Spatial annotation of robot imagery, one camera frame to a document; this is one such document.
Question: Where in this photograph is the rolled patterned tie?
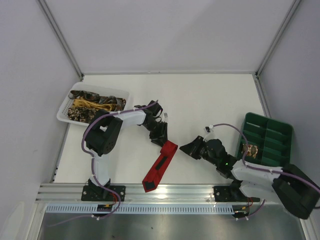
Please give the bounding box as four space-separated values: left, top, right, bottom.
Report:
241 143 259 159

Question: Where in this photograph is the green divided organizer tray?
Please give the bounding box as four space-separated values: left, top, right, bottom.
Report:
236 112 294 167

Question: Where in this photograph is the brown floral tie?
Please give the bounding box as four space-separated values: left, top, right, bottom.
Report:
67 106 99 124

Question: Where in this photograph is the yellow patterned tie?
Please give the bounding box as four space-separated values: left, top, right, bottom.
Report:
72 99 117 112

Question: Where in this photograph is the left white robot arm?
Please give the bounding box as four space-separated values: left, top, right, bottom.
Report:
81 100 168 200

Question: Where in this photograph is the aluminium mounting rail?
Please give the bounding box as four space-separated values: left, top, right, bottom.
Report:
34 182 310 205

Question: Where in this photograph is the red necktie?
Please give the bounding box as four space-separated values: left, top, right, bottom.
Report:
142 140 178 193

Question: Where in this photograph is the white plastic basket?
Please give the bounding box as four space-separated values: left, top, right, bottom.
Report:
56 82 130 126

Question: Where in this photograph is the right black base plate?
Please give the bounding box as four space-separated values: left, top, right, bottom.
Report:
213 184 260 203

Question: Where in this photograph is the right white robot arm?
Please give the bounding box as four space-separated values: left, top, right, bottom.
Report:
179 136 320 220

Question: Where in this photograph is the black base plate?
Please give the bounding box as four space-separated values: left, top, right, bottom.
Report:
213 184 260 203
81 184 126 202

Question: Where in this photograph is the dark multicolour patterned tie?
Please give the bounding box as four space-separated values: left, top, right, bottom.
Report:
68 90 127 112

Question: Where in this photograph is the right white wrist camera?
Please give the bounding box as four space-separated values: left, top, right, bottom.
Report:
204 124 214 138

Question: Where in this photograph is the white slotted cable duct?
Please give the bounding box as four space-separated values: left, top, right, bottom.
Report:
45 203 235 215

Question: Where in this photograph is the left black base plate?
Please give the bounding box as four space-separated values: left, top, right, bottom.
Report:
81 184 126 202

